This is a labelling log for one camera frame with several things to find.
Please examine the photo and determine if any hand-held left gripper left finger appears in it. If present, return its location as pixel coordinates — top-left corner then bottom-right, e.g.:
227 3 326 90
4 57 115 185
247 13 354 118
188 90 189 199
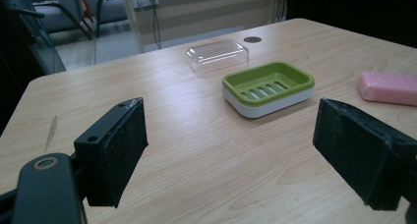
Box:
73 97 149 209

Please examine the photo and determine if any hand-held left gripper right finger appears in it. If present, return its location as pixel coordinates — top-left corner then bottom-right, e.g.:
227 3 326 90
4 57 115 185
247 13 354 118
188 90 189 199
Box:
312 97 417 211

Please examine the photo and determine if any pink soap bar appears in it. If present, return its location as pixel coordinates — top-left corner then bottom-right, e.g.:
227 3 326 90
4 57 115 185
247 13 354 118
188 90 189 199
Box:
357 71 417 107

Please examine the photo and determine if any green and white soap dish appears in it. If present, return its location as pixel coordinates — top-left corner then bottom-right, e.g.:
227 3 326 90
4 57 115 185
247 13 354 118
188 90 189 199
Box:
221 61 316 119

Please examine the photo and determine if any clear plastic soap dish lid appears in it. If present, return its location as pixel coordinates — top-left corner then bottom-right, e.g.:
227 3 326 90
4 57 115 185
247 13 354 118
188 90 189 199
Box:
185 39 250 75

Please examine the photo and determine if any white pillar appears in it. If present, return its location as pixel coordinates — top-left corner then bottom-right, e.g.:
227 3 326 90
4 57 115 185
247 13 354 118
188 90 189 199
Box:
119 0 146 54

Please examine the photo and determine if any black power cable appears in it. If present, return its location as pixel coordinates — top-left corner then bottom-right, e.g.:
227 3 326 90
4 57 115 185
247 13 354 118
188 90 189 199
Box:
150 0 163 50

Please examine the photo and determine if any grey chair with black frame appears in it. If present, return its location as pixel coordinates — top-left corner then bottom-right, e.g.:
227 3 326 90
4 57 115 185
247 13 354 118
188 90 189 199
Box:
94 0 130 39
19 0 94 41

